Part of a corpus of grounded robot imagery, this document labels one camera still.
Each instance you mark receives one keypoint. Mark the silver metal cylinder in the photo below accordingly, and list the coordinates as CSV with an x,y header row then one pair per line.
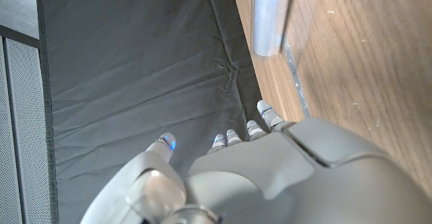
x,y
268,15

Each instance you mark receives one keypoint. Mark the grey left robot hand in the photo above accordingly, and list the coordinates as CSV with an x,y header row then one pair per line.
x,y
270,176

